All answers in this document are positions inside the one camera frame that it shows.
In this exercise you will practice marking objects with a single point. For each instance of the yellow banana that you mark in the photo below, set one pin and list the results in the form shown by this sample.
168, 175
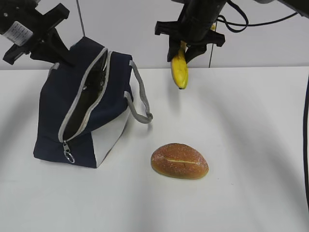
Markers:
179, 67

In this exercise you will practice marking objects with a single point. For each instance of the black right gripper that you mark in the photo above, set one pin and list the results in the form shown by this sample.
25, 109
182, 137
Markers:
193, 26

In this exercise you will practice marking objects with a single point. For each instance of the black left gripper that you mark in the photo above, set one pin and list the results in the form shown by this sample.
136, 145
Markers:
32, 32

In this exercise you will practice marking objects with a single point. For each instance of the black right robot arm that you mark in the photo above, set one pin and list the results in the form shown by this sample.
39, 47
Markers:
300, 7

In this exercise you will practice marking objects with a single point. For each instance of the brown bread roll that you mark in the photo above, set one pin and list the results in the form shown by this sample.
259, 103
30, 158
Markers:
179, 161

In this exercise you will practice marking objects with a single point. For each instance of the navy and white lunch bag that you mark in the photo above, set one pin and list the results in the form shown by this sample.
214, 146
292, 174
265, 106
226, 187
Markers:
83, 109

